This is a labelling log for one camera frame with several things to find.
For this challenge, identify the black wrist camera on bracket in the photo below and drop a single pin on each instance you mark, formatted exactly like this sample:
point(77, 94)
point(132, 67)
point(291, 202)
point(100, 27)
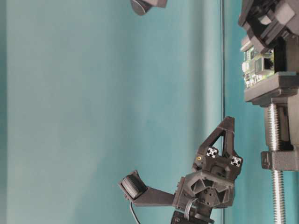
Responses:
point(141, 195)

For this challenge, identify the black upper wrist camera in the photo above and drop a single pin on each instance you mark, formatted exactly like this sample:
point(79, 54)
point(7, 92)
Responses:
point(141, 7)

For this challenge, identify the steel threaded vise screw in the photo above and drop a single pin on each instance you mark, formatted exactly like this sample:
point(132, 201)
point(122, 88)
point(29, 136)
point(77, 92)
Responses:
point(278, 194)

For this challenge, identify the dark grey upper gripper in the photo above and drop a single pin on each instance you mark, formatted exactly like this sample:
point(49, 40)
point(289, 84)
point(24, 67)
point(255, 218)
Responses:
point(265, 21)

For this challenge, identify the dark grey lower gripper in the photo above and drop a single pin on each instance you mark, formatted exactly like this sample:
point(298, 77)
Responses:
point(212, 180)

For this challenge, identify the dark grey printed vise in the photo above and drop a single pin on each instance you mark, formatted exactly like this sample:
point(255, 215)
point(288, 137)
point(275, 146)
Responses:
point(282, 89)

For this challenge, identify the black lower robot arm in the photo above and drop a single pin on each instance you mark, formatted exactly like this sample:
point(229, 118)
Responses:
point(189, 215)

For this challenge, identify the green PCB with ports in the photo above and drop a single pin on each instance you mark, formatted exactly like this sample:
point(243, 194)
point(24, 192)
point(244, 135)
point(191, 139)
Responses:
point(256, 66)

